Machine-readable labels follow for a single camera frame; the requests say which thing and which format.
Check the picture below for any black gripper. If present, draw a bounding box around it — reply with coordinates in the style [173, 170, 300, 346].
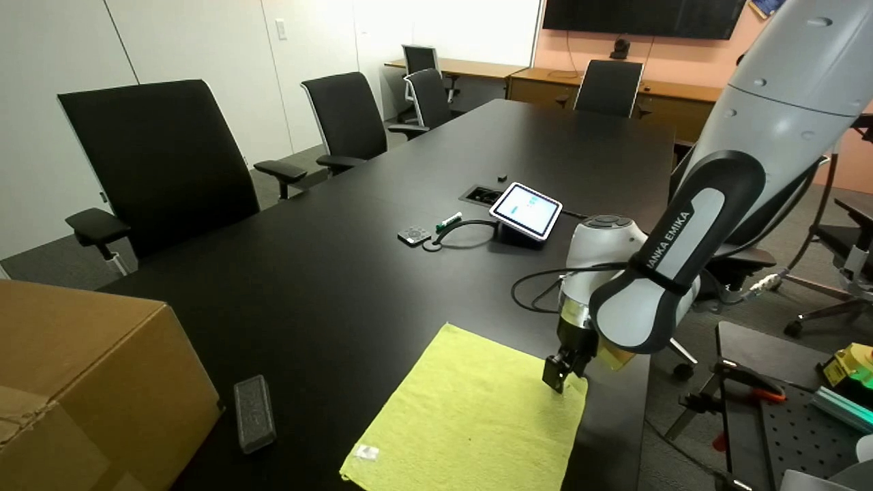
[539, 323, 596, 394]

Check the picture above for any yellow microfiber towel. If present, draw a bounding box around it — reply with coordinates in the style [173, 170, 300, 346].
[337, 326, 588, 491]

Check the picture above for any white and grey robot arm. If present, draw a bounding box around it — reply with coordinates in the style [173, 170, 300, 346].
[543, 0, 873, 387]

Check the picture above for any tablet on black stand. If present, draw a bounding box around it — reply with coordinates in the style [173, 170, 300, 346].
[487, 182, 562, 242]

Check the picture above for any small black phone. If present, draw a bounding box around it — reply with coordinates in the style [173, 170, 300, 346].
[394, 230, 431, 248]

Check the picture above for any black perforated mounting board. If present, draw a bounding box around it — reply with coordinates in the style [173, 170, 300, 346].
[714, 323, 859, 491]

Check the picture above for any black chair at table end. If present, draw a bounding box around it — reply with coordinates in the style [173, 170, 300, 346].
[574, 60, 640, 117]

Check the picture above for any wooden sideboard cabinet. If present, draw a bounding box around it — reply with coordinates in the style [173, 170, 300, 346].
[382, 58, 730, 147]

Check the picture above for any green yellow box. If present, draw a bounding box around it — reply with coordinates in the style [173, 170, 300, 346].
[820, 343, 873, 391]

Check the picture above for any far black office chair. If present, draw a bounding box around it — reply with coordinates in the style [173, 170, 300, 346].
[404, 45, 457, 129]

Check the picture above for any black whiteboard eraser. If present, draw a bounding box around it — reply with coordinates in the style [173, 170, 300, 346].
[231, 373, 274, 456]

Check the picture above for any large black office chair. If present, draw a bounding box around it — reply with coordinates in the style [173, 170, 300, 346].
[56, 77, 310, 278]

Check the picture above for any brown cardboard box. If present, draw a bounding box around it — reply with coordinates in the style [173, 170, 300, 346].
[0, 282, 220, 491]

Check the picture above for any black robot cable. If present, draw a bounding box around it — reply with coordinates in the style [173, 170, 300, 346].
[506, 259, 629, 316]

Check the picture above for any black cable on table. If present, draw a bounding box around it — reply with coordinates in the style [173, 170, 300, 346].
[419, 211, 501, 255]

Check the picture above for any wall mounted black television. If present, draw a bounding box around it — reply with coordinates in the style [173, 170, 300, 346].
[543, 0, 744, 40]

